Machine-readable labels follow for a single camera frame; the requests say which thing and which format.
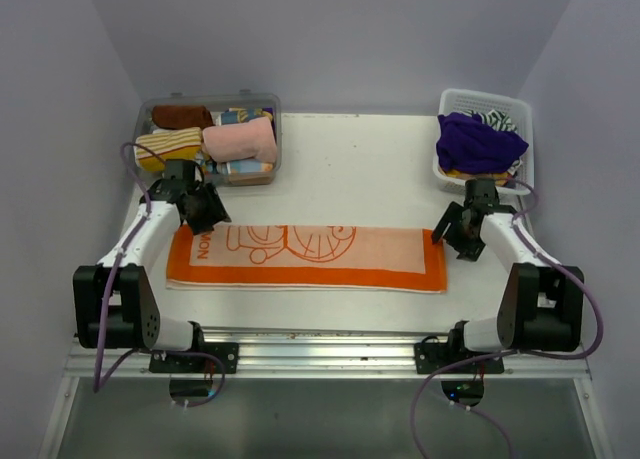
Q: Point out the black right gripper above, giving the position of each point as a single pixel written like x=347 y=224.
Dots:
x=470 y=250

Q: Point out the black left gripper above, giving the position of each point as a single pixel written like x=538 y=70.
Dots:
x=215 y=214

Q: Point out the orange white towel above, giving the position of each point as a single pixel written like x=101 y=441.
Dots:
x=294 y=256

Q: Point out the pink terry towel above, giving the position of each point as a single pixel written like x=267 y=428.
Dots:
x=250 y=140

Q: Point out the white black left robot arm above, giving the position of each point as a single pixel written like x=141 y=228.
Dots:
x=115 y=306

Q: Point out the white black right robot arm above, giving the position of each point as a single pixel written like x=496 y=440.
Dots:
x=542 y=303

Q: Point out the light blue orange rolled towel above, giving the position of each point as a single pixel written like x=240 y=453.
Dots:
x=243 y=167

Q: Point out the yellow striped rolled towel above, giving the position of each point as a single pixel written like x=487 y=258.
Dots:
x=185 y=144

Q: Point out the clear plastic storage bin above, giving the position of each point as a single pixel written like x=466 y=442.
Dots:
x=216 y=105

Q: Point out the purple towel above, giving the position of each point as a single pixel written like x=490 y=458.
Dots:
x=470 y=147

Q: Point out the brown rolled towel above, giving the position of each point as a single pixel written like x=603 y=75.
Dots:
x=176 y=117

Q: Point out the blue yellow patterned rolled towel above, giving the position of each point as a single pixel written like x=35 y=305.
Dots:
x=238 y=115

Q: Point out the black white striped towel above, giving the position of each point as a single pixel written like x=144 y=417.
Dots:
x=495 y=119

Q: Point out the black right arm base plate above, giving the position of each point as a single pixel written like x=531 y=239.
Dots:
x=433 y=353

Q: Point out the aluminium table edge rail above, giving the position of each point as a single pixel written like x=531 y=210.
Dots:
x=326 y=355

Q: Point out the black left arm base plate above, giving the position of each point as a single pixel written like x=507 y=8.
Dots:
x=212 y=358

